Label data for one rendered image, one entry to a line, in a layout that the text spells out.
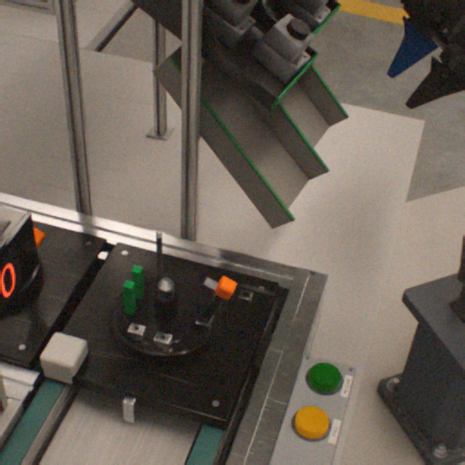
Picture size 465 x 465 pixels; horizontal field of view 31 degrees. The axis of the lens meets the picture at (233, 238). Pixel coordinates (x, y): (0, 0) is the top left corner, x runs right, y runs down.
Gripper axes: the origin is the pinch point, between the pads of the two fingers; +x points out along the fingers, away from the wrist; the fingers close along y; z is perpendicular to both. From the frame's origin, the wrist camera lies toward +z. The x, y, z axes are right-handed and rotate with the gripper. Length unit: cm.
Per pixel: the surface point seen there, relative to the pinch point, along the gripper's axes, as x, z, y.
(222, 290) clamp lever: 30.3, 11.9, 20.3
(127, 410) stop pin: 47, 14, 27
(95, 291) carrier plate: 47, 19, 9
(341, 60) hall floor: 53, -105, -211
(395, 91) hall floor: 45, -119, -188
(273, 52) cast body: 9.7, 15.5, -4.0
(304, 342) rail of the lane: 32.6, -3.5, 19.5
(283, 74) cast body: 11.2, 12.7, -3.1
